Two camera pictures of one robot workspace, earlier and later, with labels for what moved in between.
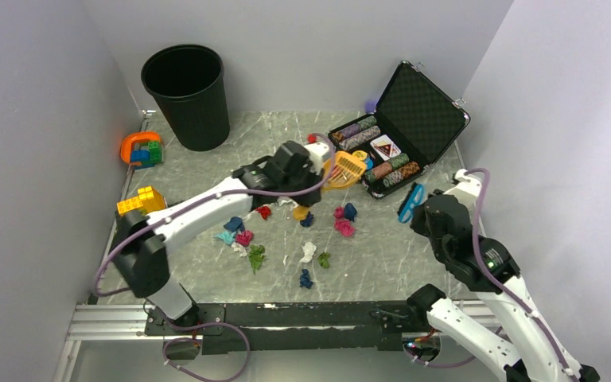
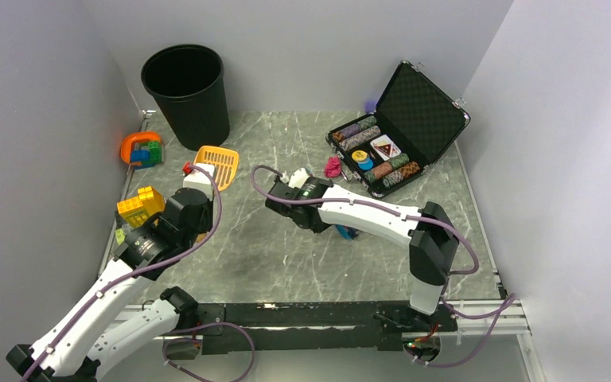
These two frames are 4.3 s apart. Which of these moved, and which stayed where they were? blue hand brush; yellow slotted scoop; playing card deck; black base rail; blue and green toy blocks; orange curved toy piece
Moved: yellow slotted scoop; blue hand brush
Stayed: playing card deck; blue and green toy blocks; black base rail; orange curved toy piece
